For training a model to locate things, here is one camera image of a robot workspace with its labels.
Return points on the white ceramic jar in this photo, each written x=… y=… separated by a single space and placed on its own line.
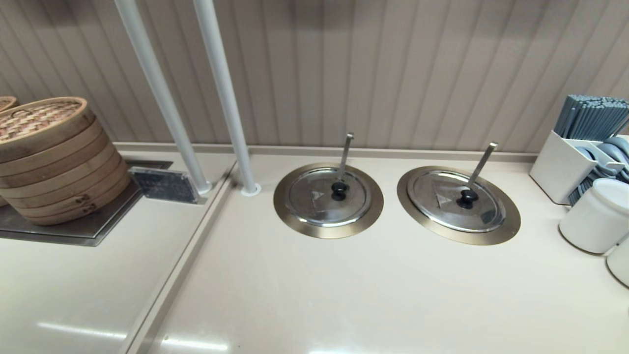
x=620 y=263
x=594 y=221

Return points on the dark acrylic label sign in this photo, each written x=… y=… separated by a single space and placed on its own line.
x=164 y=186

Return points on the grey plastic spoons bundle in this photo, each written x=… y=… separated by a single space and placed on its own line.
x=614 y=152

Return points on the stacked bamboo steamer baskets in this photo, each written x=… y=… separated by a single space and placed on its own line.
x=59 y=167

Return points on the bamboo steamer basket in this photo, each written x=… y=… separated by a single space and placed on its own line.
x=6 y=103

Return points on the steel recessed steamer tray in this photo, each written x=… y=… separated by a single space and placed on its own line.
x=73 y=236

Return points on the steel pot lid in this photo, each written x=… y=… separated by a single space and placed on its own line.
x=309 y=206
x=432 y=206

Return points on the grey chopsticks bundle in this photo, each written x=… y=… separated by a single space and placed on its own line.
x=589 y=118

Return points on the white metal pole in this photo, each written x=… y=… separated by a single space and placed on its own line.
x=157 y=83
x=223 y=83

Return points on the white plastic utensil holder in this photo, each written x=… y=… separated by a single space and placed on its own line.
x=555 y=167

